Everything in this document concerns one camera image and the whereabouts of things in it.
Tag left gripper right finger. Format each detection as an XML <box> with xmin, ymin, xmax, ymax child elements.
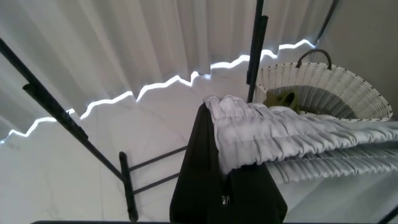
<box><xmin>223</xmin><ymin>163</ymin><xmax>289</xmax><ymax>223</ymax></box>

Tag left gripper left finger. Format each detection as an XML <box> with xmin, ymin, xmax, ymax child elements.
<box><xmin>169</xmin><ymin>103</ymin><xmax>230</xmax><ymax>223</ymax></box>

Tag pale grey shorts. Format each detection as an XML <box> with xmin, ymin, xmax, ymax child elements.
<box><xmin>203</xmin><ymin>95</ymin><xmax>398</xmax><ymax>184</ymax></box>

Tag white laundry basket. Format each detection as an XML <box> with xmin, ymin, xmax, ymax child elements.
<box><xmin>253</xmin><ymin>49</ymin><xmax>393</xmax><ymax>122</ymax></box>

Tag black clothes rack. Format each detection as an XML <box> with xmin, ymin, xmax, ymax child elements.
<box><xmin>0</xmin><ymin>0</ymin><xmax>269</xmax><ymax>222</ymax></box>

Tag green garment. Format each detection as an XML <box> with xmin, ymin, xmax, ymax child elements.
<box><xmin>263</xmin><ymin>90</ymin><xmax>301</xmax><ymax>114</ymax></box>

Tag white curtain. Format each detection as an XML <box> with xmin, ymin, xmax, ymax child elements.
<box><xmin>0</xmin><ymin>0</ymin><xmax>335</xmax><ymax>144</ymax></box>

